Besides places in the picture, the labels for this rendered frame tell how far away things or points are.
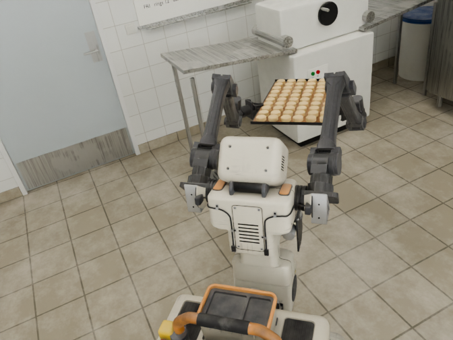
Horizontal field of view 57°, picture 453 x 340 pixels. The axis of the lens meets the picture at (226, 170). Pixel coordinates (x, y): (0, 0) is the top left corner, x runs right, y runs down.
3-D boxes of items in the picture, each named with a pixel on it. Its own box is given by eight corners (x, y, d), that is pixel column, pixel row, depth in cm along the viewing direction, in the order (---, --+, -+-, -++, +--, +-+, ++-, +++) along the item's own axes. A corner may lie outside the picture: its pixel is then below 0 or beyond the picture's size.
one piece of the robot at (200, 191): (199, 190, 140) (192, 190, 141) (203, 218, 145) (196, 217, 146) (212, 174, 150) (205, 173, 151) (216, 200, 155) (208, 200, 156)
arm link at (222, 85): (210, 64, 170) (234, 66, 168) (214, 85, 182) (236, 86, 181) (188, 161, 151) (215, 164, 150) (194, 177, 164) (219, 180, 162)
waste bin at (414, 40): (458, 73, 454) (468, 10, 417) (420, 87, 438) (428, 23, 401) (418, 61, 496) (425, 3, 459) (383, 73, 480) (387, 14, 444)
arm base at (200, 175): (178, 185, 148) (209, 187, 144) (182, 164, 150) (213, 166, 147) (187, 192, 156) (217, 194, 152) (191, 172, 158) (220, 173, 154)
